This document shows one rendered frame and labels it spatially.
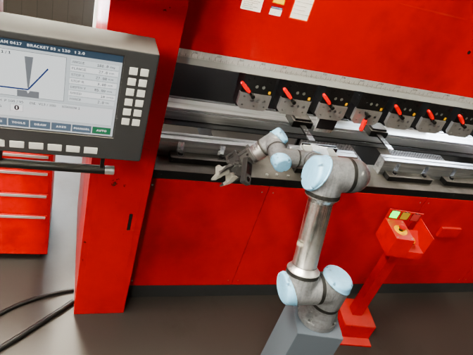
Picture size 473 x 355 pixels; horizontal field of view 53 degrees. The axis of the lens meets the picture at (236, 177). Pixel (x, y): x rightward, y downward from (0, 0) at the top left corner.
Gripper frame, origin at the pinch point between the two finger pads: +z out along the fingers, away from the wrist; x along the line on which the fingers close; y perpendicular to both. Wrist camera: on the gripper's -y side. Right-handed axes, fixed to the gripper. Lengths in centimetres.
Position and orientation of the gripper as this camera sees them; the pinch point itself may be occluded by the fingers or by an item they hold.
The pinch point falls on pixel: (218, 182)
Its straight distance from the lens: 203.4
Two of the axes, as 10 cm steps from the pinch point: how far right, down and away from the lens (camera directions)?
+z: -7.9, 5.3, 3.0
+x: -5.5, -4.2, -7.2
